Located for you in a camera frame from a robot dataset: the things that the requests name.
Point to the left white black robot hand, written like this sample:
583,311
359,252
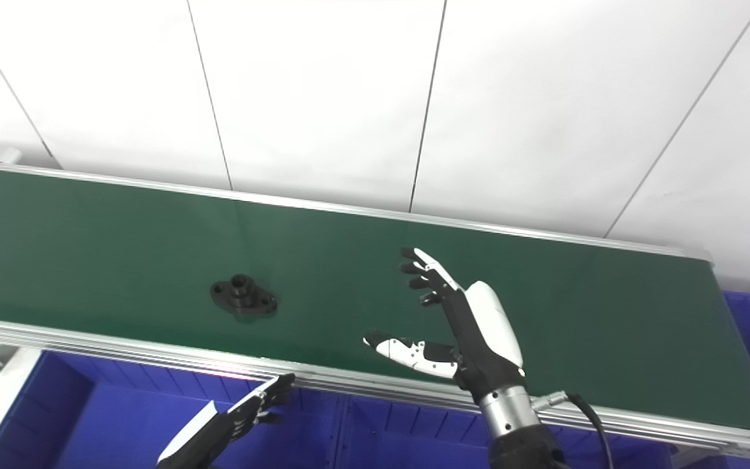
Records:
219,426

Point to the green conveyor belt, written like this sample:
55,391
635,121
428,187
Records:
121,260

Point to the black flanged machine part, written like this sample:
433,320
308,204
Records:
243,298

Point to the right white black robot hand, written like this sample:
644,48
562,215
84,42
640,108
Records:
486,332

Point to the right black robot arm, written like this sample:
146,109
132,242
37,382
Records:
518,430

